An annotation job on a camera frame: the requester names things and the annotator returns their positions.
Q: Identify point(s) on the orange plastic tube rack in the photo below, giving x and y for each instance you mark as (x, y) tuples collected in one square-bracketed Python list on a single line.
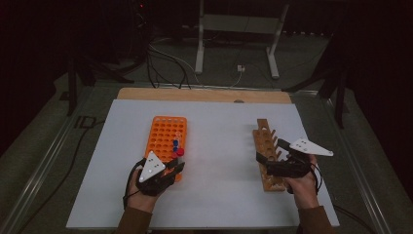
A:
[(162, 133)]

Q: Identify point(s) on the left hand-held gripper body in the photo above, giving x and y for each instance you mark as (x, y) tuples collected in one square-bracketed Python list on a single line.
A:
[(151, 167)]

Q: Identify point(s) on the blue capped test tube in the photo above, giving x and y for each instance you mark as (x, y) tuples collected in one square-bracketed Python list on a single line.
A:
[(175, 142), (175, 148)]

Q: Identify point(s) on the wooden test tube rack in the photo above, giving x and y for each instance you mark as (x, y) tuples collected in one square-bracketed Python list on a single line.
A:
[(268, 182)]

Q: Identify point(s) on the black stand legs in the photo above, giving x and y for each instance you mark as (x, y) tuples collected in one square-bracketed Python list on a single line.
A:
[(334, 87), (84, 74)]

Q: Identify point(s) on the white table mat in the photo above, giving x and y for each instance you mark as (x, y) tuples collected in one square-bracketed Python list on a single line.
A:
[(214, 156)]

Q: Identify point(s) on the grey metal stand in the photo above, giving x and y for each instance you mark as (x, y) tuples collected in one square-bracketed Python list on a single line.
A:
[(240, 22)]

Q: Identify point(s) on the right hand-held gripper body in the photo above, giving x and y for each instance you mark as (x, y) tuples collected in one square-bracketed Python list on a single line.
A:
[(310, 147)]

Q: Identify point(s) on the person's right hand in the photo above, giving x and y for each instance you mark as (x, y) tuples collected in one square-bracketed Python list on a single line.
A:
[(303, 191)]

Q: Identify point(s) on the aluminium frame rail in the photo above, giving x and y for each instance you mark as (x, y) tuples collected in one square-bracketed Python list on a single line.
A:
[(39, 182), (360, 182)]

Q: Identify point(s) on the red capped test tube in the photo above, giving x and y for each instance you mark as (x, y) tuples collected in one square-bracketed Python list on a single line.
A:
[(180, 151), (174, 155)]

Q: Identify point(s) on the person's left hand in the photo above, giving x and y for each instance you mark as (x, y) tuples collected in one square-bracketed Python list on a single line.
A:
[(141, 201)]

